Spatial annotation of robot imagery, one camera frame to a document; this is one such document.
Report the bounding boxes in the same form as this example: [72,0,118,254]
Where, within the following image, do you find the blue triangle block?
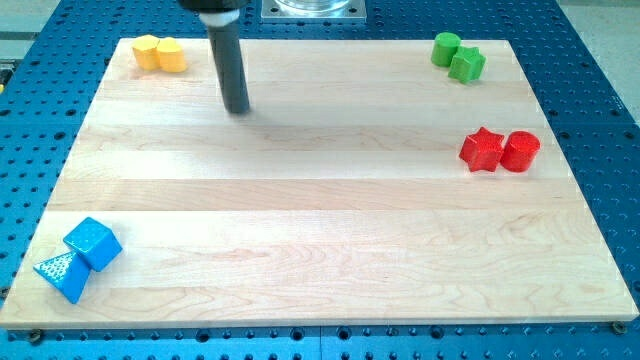
[33,251,91,304]

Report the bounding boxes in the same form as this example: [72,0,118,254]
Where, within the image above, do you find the brass board stop screw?
[610,321,627,335]
[26,329,44,345]

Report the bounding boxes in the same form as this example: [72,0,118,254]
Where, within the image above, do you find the yellow heart block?
[156,37,187,73]

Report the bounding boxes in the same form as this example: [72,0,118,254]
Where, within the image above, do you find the blue cube block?
[63,217,122,272]

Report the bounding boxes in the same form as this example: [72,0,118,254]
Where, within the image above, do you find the green cylinder block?
[431,32,461,67]

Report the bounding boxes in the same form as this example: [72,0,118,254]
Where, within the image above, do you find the yellow hexagon block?
[131,34,160,71]

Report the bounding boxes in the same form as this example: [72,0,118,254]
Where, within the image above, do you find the red star block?
[459,127,505,172]

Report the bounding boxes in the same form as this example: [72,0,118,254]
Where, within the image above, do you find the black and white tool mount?
[178,0,250,26]

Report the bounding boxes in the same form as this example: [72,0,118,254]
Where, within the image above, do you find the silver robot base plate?
[261,0,367,21]

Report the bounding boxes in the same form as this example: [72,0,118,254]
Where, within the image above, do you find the left brass board stop screw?
[26,329,44,345]

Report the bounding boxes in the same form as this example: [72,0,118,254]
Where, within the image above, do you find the right brass board stop screw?
[610,321,627,335]

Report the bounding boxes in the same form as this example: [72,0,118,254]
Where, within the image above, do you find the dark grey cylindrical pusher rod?
[207,22,250,114]

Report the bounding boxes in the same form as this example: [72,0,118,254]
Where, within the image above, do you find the red cylinder block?
[500,131,541,173]

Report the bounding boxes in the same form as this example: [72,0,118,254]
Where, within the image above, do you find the light wooden board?
[1,38,638,329]

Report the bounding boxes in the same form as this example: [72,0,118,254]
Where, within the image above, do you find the green star block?
[448,46,486,84]

